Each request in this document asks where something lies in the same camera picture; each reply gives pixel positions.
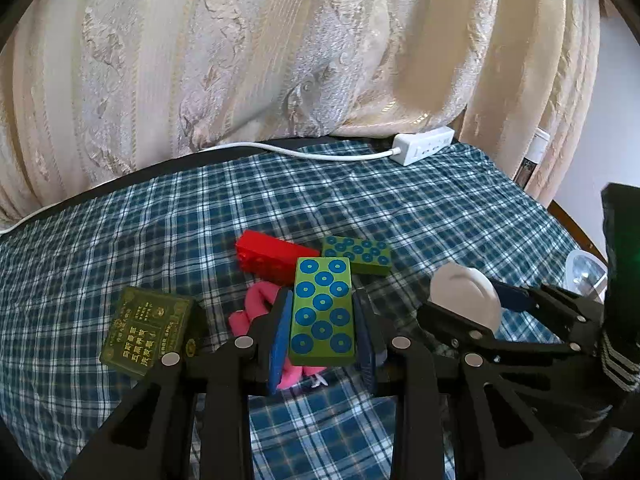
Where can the pink foam hair roller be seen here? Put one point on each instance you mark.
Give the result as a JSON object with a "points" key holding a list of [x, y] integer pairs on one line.
{"points": [[250, 310]]}

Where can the dark green printed box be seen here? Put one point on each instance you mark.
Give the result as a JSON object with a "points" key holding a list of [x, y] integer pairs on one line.
{"points": [[145, 332]]}

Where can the clear round plastic tray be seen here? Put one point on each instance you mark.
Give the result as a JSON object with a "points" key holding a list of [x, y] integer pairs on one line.
{"points": [[582, 267]]}

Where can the cream striped damask curtain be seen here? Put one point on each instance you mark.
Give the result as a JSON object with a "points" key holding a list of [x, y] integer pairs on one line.
{"points": [[200, 60]]}

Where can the green tile with blue circles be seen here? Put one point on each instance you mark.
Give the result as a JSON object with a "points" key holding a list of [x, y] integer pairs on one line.
{"points": [[320, 310], [357, 252]]}

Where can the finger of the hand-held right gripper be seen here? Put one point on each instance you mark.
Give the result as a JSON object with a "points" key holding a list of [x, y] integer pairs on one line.
{"points": [[515, 299], [500, 337]]}

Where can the white tape roll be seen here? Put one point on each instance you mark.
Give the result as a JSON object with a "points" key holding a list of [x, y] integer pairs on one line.
{"points": [[465, 290]]}

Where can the red building block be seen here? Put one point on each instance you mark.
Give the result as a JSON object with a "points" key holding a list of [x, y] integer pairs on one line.
{"points": [[265, 255]]}

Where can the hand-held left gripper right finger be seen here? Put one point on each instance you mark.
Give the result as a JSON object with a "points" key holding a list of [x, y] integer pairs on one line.
{"points": [[365, 340]]}

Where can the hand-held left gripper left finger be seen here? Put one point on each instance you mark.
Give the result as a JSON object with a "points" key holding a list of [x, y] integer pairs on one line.
{"points": [[280, 345]]}

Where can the cream embossed curtain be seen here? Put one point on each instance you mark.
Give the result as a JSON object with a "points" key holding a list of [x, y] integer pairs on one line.
{"points": [[530, 60]]}

